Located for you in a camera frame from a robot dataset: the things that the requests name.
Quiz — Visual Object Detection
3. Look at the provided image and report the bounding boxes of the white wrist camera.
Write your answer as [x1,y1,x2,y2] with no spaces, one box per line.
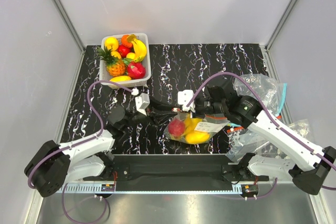
[177,90,195,112]
[131,88,150,116]

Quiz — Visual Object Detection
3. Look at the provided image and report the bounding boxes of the small yellow mango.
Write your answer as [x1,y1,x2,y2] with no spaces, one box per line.
[110,75,132,82]

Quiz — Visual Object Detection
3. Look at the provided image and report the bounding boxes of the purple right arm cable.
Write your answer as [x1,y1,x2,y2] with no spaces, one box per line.
[186,71,336,190]

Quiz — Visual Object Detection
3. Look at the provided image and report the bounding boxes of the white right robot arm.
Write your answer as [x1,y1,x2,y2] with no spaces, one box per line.
[191,85,335,195]

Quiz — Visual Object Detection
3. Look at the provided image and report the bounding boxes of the orange tangerine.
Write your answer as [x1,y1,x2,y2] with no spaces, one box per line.
[121,35,134,48]

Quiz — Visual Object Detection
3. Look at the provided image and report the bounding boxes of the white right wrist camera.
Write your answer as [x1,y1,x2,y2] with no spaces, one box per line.
[177,90,195,112]

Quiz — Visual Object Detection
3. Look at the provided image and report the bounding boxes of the yellow starfruit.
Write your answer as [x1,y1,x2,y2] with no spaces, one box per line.
[130,35,147,62]

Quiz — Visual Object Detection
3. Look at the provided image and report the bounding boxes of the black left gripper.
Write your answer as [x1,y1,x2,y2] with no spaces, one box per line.
[122,96,177,129]

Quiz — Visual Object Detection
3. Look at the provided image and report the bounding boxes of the yellow lemon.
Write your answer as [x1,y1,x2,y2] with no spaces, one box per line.
[104,37,119,51]

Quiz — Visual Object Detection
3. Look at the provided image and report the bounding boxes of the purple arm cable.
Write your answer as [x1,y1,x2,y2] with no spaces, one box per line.
[27,80,140,189]
[186,71,336,190]

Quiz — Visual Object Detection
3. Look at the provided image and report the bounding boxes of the clear bag orange zipper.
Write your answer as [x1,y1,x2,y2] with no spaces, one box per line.
[164,113,229,144]

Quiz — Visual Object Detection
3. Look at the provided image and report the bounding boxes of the red apple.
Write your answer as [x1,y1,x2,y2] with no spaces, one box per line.
[168,119,185,137]
[118,45,131,58]

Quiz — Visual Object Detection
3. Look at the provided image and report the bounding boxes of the red dragon fruit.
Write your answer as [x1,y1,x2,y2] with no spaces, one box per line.
[127,61,146,79]

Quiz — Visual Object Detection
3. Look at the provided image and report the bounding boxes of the clear bag red zipper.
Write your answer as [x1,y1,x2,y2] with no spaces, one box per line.
[226,128,277,163]

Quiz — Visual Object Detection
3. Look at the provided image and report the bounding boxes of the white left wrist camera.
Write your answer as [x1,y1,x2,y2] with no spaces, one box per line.
[131,88,150,116]

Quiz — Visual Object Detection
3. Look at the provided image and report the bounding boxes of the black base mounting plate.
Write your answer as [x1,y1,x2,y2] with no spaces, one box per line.
[84,154,255,182]

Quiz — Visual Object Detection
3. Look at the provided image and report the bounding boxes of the yellow banana bunch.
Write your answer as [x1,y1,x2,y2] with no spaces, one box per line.
[182,117,203,136]

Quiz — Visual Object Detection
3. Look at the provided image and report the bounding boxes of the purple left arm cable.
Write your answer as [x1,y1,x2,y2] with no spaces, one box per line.
[27,80,140,189]

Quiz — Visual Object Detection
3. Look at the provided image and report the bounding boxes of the small pineapple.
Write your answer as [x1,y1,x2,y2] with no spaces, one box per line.
[97,46,126,77]

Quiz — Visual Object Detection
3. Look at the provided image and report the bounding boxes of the white plastic fruit basket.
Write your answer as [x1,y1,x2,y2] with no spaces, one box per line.
[99,33,151,88]

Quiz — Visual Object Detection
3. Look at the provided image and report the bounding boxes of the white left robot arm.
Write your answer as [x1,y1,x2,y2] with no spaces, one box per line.
[24,97,180,198]

